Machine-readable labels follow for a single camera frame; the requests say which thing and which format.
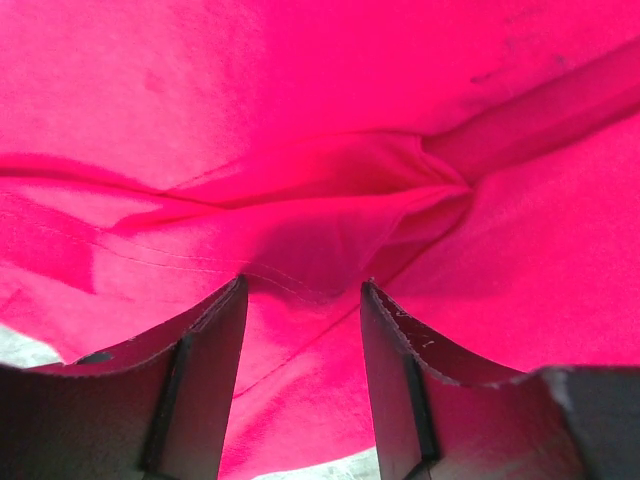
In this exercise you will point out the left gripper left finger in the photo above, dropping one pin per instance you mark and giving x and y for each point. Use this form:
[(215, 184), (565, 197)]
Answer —
[(153, 407)]

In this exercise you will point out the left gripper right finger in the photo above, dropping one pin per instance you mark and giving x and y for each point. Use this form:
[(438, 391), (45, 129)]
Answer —
[(443, 412)]

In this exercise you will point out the red t shirt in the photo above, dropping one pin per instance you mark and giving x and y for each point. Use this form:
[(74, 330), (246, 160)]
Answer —
[(479, 160)]

